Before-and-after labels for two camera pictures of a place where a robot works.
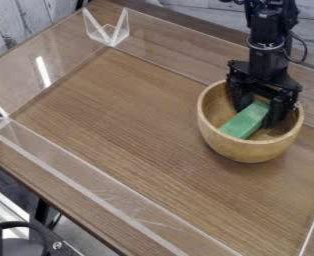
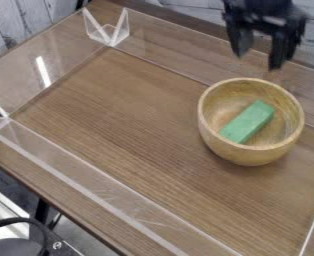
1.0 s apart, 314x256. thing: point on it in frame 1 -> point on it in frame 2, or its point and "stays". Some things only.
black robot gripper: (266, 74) -> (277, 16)
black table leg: (42, 211) stays
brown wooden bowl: (269, 145) stays
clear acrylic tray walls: (186, 131) stays
